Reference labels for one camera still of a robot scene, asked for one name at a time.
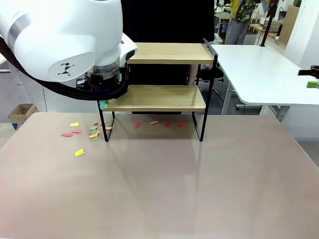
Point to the right gripper black green finger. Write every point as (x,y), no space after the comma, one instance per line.
(310,71)
(312,84)

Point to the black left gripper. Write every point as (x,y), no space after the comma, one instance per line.
(99,81)

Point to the teal microfiber duster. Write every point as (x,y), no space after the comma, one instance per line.
(101,105)

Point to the small yellow paper scrap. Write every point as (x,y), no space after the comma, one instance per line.
(94,135)

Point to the red paper scrap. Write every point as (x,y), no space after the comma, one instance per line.
(76,131)
(167,123)
(181,123)
(67,134)
(138,124)

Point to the large yellow paper scrap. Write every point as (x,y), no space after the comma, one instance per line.
(79,152)

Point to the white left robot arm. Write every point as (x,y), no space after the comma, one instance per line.
(62,30)

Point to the black metal wooden two-tier shelf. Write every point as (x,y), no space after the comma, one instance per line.
(169,59)

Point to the white side table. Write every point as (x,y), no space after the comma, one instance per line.
(261,74)

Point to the wooden cabinet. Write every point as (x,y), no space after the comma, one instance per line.
(289,25)

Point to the black pole stand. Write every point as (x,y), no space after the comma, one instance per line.
(266,30)

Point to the wooden background desk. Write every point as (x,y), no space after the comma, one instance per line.
(259,28)

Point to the cardboard box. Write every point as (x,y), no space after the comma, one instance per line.
(22,112)

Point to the person in colourful shirt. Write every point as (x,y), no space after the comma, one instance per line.
(239,15)

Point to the person in black shirt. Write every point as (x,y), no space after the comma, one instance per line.
(169,20)

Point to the black chair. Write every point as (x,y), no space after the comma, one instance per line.
(214,73)

